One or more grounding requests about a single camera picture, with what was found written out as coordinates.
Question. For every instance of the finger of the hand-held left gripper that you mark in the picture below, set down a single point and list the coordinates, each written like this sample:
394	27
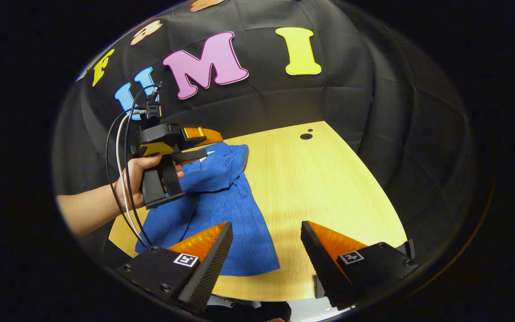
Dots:
204	135
192	155

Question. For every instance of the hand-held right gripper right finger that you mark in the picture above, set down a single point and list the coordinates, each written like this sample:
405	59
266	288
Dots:
322	268

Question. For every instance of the person's dark clothing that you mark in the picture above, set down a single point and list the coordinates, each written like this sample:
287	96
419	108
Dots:
248	313

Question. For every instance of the blue button shirt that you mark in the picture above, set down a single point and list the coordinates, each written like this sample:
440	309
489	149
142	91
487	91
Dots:
239	214

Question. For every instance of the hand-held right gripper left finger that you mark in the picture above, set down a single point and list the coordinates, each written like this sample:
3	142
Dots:
213	268

